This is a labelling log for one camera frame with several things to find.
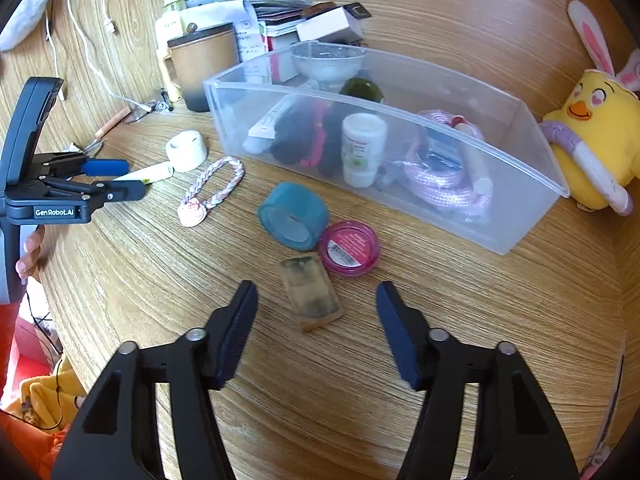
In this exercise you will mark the white medicine bottle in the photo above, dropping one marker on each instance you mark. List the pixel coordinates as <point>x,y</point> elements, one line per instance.
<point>362,150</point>

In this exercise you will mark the metal nail clippers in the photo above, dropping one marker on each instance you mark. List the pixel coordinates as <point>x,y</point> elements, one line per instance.
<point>165,102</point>

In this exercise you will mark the orange red garment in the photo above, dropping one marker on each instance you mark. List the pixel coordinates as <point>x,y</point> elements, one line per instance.
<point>35,455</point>

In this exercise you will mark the person's left hand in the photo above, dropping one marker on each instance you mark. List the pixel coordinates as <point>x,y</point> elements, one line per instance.
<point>32,252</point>

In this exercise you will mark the yellow-green spray bottle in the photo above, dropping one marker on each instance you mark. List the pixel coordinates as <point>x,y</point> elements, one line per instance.
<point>170,0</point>

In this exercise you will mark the brown lidded ceramic mug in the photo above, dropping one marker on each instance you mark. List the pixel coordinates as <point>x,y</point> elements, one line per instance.
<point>205,70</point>

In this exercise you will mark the white ointment tube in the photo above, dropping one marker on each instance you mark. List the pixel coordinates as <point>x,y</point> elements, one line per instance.
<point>267,122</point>

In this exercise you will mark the pink scissors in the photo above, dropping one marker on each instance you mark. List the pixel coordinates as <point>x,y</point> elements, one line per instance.
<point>317,152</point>

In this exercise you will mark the small white tube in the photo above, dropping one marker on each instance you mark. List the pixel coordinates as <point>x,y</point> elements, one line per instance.
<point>155,172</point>

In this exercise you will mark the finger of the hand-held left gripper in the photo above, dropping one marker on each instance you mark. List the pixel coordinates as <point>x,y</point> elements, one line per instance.
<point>125,191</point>
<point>105,166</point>

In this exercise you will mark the clear plastic storage box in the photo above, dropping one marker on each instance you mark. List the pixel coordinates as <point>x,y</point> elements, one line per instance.
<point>520,195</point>

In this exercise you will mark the white bowl of beads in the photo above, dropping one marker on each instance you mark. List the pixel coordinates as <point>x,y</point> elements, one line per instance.
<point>327,72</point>

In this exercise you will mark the white bandage roll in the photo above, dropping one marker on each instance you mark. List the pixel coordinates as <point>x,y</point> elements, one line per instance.
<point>192,152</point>

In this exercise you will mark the small white box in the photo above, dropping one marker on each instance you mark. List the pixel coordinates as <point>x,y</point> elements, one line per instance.
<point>325,25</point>

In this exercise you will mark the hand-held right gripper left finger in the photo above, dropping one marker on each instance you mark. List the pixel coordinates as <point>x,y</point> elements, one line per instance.
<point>235,335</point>

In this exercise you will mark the yellow printed cloth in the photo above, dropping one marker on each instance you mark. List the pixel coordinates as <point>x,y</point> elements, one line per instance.
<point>40,395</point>

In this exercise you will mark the eyeglasses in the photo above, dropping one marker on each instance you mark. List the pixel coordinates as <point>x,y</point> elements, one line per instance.
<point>135,116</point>

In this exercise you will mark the dark green pump bottle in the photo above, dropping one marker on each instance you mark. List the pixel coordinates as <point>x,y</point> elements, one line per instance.
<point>360,89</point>

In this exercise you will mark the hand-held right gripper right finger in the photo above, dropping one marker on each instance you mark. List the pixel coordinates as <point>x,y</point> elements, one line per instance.
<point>400,335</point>

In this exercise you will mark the teal tape roll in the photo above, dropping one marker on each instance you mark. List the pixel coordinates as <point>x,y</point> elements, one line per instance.
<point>305,210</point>

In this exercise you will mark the stack of papers and cartons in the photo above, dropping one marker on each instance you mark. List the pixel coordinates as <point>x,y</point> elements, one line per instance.
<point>250,35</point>

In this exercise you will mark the dark purple spray bottle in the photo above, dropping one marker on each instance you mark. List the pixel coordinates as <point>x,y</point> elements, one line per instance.
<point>295,135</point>

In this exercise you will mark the grey fuzzy cloth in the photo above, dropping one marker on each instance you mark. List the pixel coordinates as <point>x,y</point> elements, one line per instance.
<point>22,15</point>

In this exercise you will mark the brown soap bar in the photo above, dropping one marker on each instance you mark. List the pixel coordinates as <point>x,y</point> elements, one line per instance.
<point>310,295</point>

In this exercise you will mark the yellow chick plush toy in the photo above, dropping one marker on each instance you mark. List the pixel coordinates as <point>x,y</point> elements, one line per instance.
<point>595,135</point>

